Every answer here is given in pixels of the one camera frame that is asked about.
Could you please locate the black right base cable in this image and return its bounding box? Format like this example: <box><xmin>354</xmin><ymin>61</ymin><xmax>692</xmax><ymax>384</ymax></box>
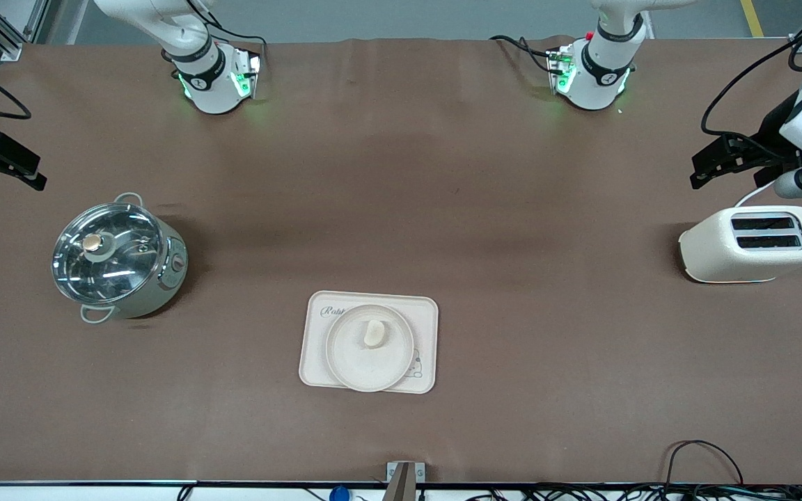
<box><xmin>185</xmin><ymin>0</ymin><xmax>269</xmax><ymax>55</ymax></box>

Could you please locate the white toaster power cord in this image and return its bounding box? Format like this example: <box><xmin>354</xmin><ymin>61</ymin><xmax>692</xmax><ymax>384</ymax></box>
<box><xmin>733</xmin><ymin>182</ymin><xmax>779</xmax><ymax>209</ymax></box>

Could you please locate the cream rabbit print tray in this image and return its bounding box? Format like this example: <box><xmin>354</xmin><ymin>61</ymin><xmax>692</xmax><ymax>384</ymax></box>
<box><xmin>299</xmin><ymin>290</ymin><xmax>439</xmax><ymax>395</ymax></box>

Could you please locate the black looped cable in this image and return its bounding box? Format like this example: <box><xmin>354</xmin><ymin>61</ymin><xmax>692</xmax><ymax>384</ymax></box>
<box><xmin>666</xmin><ymin>439</ymin><xmax>746</xmax><ymax>488</ymax></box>

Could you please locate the brown table cover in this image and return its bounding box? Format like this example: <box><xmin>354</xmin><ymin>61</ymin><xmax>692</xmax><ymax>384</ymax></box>
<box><xmin>0</xmin><ymin>36</ymin><xmax>802</xmax><ymax>486</ymax></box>

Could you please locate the cream two-slot toaster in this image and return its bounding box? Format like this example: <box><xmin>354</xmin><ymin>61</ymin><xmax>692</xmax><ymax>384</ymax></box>
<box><xmin>678</xmin><ymin>205</ymin><xmax>802</xmax><ymax>285</ymax></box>

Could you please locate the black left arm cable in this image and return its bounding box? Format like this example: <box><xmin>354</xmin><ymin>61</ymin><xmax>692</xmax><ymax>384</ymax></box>
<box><xmin>700</xmin><ymin>0</ymin><xmax>802</xmax><ymax>138</ymax></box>

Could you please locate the black left base cable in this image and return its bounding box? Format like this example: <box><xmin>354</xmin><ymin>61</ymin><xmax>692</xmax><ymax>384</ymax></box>
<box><xmin>489</xmin><ymin>34</ymin><xmax>556</xmax><ymax>74</ymax></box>

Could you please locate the cream round plate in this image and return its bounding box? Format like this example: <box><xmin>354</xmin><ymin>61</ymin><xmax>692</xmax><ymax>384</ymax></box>
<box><xmin>325</xmin><ymin>304</ymin><xmax>416</xmax><ymax>393</ymax></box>

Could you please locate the black base cable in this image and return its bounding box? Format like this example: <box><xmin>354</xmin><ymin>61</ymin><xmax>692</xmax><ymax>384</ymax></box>
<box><xmin>185</xmin><ymin>0</ymin><xmax>269</xmax><ymax>55</ymax></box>
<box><xmin>489</xmin><ymin>34</ymin><xmax>556</xmax><ymax>74</ymax></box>

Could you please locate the black cable bundle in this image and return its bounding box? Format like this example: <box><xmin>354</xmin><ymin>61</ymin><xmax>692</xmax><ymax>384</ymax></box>
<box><xmin>443</xmin><ymin>483</ymin><xmax>802</xmax><ymax>501</ymax></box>

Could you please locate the steel pot with glass lid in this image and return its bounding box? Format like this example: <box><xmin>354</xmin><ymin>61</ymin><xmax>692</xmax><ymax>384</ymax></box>
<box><xmin>52</xmin><ymin>192</ymin><xmax>189</xmax><ymax>325</ymax></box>

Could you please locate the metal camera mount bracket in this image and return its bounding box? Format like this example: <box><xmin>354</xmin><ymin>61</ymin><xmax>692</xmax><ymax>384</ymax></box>
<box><xmin>386</xmin><ymin>461</ymin><xmax>426</xmax><ymax>501</ymax></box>

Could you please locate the glass pot lid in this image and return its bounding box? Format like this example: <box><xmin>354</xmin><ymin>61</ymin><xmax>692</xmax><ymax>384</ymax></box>
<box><xmin>52</xmin><ymin>202</ymin><xmax>166</xmax><ymax>305</ymax></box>

